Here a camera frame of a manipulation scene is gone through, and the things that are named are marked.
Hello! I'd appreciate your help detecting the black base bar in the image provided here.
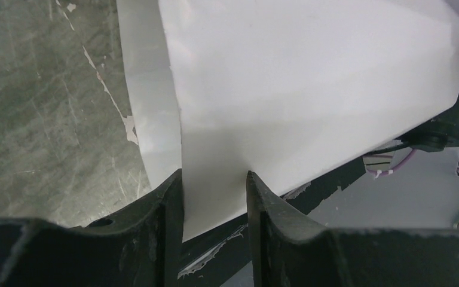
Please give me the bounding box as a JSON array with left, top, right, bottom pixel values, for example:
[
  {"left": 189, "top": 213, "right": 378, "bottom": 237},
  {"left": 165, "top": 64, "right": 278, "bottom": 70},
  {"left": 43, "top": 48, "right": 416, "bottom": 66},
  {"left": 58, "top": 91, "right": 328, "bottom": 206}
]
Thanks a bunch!
[{"left": 178, "top": 157, "right": 366, "bottom": 286}]

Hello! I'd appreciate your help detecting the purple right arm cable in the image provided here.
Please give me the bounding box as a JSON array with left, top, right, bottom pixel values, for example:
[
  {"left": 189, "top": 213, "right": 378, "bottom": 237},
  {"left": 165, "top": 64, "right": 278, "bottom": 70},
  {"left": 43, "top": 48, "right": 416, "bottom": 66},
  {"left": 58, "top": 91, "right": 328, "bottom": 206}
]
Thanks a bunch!
[{"left": 366, "top": 148, "right": 417, "bottom": 179}]

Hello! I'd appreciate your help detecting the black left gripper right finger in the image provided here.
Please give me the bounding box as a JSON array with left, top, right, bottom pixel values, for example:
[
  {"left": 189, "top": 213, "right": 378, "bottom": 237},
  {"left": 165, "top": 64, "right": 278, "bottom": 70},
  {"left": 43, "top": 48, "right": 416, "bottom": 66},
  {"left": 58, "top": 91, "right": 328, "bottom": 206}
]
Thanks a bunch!
[{"left": 246, "top": 171, "right": 459, "bottom": 286}]

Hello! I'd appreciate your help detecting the white octagonal plastic container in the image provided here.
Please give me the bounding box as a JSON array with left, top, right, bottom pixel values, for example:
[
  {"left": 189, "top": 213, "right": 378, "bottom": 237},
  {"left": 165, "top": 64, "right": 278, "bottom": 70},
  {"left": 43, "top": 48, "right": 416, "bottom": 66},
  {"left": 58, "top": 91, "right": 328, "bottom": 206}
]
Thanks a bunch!
[{"left": 117, "top": 1, "right": 459, "bottom": 241}]

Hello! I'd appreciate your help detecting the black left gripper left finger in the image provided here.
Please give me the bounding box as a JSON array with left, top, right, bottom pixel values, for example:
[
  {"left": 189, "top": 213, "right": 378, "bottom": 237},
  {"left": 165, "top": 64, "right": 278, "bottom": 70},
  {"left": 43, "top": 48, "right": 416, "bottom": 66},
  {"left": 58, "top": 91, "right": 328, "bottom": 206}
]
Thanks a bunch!
[{"left": 0, "top": 170, "right": 184, "bottom": 286}]

